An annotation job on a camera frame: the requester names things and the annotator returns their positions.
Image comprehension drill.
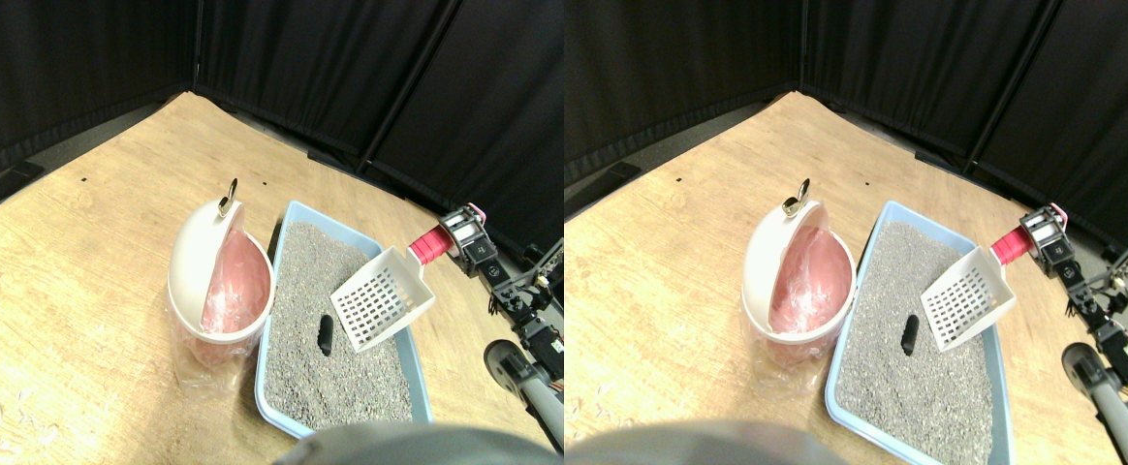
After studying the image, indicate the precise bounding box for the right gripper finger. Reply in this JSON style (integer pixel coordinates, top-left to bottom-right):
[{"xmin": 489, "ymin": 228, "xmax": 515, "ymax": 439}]
[
  {"xmin": 1019, "ymin": 203, "xmax": 1071, "ymax": 255},
  {"xmin": 438, "ymin": 203, "xmax": 489, "ymax": 255}
]

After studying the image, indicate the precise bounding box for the white bin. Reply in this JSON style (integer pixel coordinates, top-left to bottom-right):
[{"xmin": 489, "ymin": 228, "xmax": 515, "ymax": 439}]
[
  {"xmin": 167, "ymin": 179, "xmax": 277, "ymax": 371},
  {"xmin": 740, "ymin": 179, "xmax": 859, "ymax": 371}
]

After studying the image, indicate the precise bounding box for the white scoop with red handle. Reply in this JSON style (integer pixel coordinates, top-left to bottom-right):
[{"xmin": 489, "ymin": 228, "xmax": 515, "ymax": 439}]
[
  {"xmin": 919, "ymin": 228, "xmax": 1036, "ymax": 354},
  {"xmin": 329, "ymin": 230, "xmax": 454, "ymax": 354}
]

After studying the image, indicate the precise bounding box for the blue litter tray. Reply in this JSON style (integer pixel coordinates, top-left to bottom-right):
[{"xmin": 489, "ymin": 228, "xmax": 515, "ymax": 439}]
[
  {"xmin": 824, "ymin": 201, "xmax": 1017, "ymax": 465},
  {"xmin": 254, "ymin": 201, "xmax": 435, "ymax": 440}
]

